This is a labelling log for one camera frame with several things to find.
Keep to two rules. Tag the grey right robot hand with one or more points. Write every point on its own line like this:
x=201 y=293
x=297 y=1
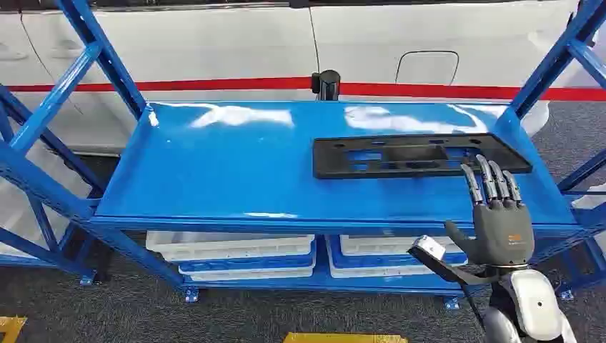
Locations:
x=502 y=232

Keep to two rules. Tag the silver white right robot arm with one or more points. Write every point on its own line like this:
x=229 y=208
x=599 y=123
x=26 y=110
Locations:
x=537 y=305

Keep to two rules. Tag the white plastic crate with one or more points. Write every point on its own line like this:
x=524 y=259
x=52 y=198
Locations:
x=227 y=246
x=378 y=245
x=251 y=274
x=374 y=271

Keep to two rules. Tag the black plastic panel with cutouts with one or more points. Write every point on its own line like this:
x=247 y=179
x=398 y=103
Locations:
x=331 y=161

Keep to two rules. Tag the yellow floor tape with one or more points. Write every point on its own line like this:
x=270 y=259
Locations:
x=10 y=329
x=345 y=338

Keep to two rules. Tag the blue metal shelf rack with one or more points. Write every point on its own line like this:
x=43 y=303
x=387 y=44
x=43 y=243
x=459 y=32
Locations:
x=213 y=165

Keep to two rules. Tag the white car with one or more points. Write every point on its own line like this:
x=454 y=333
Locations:
x=213 y=47

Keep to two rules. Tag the red barrier belt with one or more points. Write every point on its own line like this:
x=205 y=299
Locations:
x=189 y=85

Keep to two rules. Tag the black camera mounting bracket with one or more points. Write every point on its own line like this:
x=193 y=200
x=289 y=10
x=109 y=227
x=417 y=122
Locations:
x=449 y=272

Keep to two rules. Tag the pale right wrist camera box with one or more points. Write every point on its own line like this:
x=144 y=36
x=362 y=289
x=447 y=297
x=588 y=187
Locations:
x=427 y=247

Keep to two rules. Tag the black stanchion post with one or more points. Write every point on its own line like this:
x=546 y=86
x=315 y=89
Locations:
x=327 y=85

